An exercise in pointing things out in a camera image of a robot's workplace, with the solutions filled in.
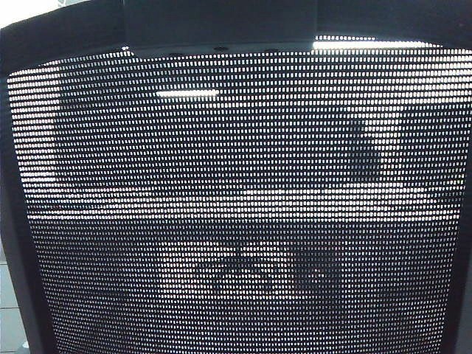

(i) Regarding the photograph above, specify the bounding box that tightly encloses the black mesh office chair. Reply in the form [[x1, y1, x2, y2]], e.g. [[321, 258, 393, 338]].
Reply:
[[0, 0, 472, 354]]

